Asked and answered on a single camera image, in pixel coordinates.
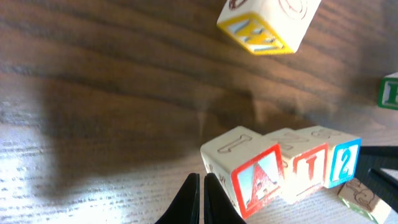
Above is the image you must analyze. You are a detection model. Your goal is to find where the green picture block upper right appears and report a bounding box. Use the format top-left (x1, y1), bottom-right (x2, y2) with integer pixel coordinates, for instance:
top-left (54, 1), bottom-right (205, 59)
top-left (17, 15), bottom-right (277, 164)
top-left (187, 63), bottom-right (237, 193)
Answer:
top-left (378, 72), bottom-right (398, 110)

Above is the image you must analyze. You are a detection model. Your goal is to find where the red letter A block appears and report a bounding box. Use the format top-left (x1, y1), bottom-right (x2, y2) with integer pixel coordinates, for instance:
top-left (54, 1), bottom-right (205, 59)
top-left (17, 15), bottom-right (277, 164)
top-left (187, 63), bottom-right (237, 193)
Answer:
top-left (200, 126), bottom-right (284, 219)

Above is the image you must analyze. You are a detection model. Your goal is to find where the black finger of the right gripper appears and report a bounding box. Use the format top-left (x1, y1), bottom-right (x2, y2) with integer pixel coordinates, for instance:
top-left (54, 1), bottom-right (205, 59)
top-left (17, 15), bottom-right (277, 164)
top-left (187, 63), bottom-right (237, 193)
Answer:
top-left (355, 146), bottom-right (397, 212)

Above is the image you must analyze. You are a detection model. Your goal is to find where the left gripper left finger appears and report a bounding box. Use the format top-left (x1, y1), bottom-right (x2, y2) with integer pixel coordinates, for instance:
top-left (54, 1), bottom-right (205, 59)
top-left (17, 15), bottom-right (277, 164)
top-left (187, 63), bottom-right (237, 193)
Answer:
top-left (155, 173), bottom-right (200, 224)

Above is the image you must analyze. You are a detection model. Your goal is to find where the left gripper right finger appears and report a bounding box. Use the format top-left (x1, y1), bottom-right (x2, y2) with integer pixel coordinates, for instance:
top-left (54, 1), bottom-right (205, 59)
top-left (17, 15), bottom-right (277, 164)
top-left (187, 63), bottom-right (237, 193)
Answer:
top-left (204, 173), bottom-right (246, 224)

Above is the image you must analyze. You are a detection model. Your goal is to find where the blue number 2 block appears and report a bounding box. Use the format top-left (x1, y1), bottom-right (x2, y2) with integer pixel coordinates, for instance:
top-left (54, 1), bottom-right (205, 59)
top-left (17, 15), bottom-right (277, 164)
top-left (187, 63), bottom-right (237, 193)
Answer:
top-left (295, 124), bottom-right (363, 190)

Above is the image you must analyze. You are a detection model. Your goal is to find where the green block centre right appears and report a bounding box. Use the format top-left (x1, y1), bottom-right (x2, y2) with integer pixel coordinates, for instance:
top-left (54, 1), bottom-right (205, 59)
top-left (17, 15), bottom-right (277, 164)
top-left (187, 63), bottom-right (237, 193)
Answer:
top-left (338, 178), bottom-right (392, 224)

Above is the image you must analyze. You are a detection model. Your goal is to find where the yellow-edged wooden block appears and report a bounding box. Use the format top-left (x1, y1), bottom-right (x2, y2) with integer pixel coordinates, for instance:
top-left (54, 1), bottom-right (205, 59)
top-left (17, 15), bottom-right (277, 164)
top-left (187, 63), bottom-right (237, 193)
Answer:
top-left (216, 0), bottom-right (321, 55)

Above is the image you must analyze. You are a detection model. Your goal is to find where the red letter I block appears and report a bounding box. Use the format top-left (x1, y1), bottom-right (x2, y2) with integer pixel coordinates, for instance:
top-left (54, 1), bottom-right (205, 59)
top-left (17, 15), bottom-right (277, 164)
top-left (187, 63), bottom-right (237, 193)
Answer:
top-left (264, 128), bottom-right (328, 204)

